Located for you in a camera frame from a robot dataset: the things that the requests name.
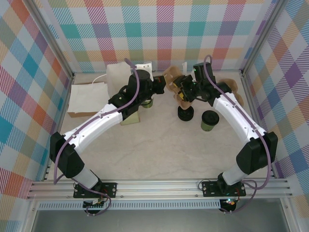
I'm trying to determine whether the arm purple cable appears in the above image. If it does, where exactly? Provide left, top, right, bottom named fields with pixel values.
left=204, top=55, right=272, bottom=215
left=52, top=58, right=142, bottom=218

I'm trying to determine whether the right slotted side rail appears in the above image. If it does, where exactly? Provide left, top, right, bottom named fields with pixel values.
left=265, top=159, right=277, bottom=179

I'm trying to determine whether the left electronics board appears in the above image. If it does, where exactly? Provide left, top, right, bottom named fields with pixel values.
left=83, top=198, right=107, bottom=210

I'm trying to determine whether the slotted side rail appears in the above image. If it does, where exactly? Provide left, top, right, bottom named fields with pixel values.
left=265, top=159, right=277, bottom=179
left=42, top=158, right=53, bottom=182

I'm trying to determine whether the right aluminium frame post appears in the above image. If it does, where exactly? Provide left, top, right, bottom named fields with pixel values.
left=240, top=0, right=289, bottom=77

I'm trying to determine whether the front aluminium rail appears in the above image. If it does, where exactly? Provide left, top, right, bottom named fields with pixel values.
left=26, top=179, right=293, bottom=201

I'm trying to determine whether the left aluminium frame post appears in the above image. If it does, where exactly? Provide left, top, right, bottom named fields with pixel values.
left=28, top=0, right=76, bottom=82

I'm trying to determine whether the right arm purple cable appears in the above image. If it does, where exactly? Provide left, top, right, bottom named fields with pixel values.
left=204, top=55, right=272, bottom=215

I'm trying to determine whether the aluminium frame post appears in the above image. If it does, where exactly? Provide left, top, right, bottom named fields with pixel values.
left=28, top=0, right=76, bottom=82
left=240, top=0, right=289, bottom=77

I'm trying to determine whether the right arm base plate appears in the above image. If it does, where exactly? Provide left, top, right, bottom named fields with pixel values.
left=202, top=180, right=247, bottom=198

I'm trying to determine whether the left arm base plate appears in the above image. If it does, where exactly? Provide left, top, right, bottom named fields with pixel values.
left=73, top=181, right=118, bottom=199

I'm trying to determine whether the left slotted side rail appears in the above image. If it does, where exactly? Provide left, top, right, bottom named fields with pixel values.
left=42, top=158, right=53, bottom=182

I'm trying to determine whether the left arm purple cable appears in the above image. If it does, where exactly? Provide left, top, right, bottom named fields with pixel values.
left=52, top=58, right=142, bottom=218

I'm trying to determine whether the perforated cable tray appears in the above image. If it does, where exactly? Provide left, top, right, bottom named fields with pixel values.
left=38, top=202, right=222, bottom=211

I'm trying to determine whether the grey metal base panel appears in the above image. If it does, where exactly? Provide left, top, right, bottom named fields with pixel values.
left=31, top=209, right=290, bottom=232

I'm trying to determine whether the black coffee cup lid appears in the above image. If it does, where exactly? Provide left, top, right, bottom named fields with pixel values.
left=202, top=110, right=220, bottom=126

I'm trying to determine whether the stack of black lids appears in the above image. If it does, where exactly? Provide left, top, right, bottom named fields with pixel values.
left=177, top=106, right=194, bottom=122

